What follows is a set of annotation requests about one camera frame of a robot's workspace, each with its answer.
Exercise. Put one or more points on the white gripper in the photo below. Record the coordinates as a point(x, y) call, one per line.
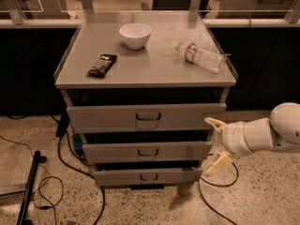
point(234, 138)

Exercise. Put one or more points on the grey drawer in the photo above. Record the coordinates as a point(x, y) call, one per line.
point(146, 151)
point(131, 118)
point(127, 178)

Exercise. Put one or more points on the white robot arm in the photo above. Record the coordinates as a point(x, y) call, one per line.
point(280, 132)

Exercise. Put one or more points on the grey drawer cabinet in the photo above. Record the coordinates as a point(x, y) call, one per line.
point(152, 75)

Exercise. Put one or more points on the clear plastic water bottle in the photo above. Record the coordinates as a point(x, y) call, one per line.
point(200, 56)

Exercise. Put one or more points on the white ceramic bowl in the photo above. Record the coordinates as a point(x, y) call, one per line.
point(135, 35)

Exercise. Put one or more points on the dark snack bar packet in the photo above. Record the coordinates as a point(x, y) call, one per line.
point(102, 65)

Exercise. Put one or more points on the black power adapter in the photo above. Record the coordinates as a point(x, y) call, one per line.
point(62, 125)

